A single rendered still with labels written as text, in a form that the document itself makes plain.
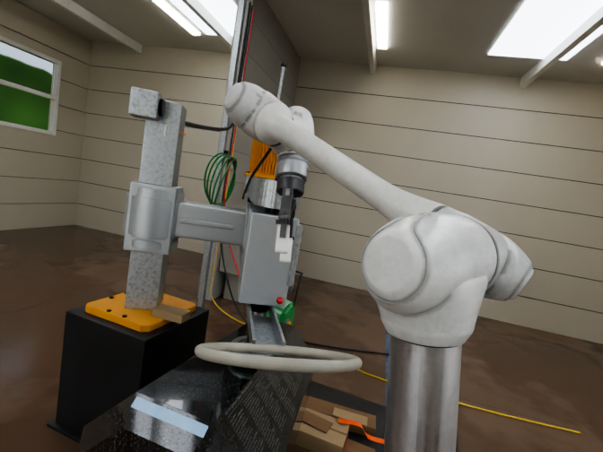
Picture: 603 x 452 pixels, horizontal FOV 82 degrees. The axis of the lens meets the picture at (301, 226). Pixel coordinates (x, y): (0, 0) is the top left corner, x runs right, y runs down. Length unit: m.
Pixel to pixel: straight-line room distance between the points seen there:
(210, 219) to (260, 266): 0.74
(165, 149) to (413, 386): 1.95
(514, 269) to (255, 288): 1.19
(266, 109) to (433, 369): 0.61
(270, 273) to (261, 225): 0.23
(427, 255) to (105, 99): 8.72
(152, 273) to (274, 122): 1.68
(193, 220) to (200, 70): 5.81
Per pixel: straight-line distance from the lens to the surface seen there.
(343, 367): 0.94
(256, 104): 0.84
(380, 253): 0.46
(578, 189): 7.09
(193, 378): 1.65
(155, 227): 2.20
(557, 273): 7.09
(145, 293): 2.38
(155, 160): 2.25
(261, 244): 1.56
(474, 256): 0.50
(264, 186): 1.53
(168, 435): 1.48
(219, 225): 2.21
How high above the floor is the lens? 1.69
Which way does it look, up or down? 6 degrees down
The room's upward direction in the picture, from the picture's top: 10 degrees clockwise
